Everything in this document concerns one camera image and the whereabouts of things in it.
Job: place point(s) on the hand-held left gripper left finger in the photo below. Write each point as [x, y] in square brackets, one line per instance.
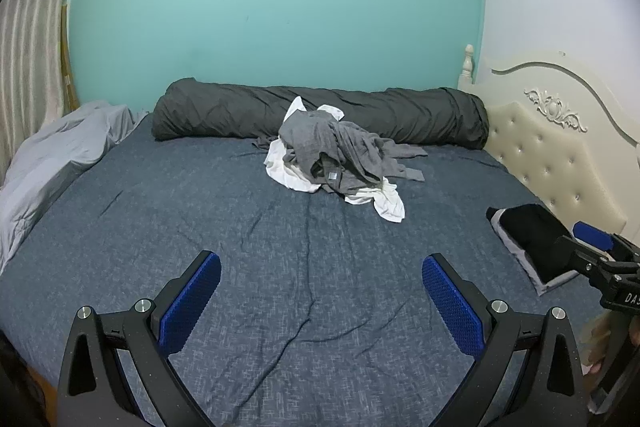
[192, 302]

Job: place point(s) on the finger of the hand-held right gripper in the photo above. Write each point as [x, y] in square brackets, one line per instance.
[582, 259]
[592, 234]

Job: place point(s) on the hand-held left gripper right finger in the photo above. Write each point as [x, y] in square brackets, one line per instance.
[452, 302]

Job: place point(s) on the grey knit sweater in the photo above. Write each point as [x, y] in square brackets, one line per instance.
[305, 137]

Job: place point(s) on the person's right hand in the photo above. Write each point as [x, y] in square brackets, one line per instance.
[595, 342]

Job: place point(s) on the bed with blue-grey sheet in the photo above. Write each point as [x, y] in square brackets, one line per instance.
[250, 257]

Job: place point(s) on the cream tufted headboard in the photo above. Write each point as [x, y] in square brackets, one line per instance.
[550, 147]

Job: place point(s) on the white shirt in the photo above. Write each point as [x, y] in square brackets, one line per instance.
[280, 167]

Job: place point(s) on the dark grey rolled duvet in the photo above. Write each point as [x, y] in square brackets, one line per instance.
[225, 107]

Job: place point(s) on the light grey blanket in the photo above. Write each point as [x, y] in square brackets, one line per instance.
[50, 157]

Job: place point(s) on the beige striped curtain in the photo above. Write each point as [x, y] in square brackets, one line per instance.
[30, 32]

